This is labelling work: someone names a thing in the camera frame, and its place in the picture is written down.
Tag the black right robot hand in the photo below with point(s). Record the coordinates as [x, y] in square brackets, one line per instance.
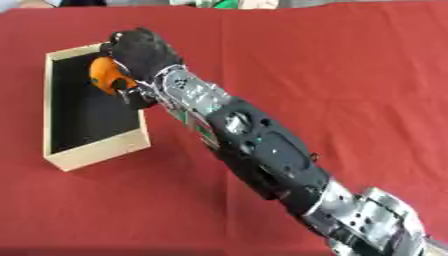
[142, 50]

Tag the orange toy fruit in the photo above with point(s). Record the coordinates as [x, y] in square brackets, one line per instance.
[105, 75]

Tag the silver and black right robot arm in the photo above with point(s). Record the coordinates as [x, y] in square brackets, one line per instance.
[262, 146]

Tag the tan cardboard box black inside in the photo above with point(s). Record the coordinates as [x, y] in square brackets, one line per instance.
[87, 110]

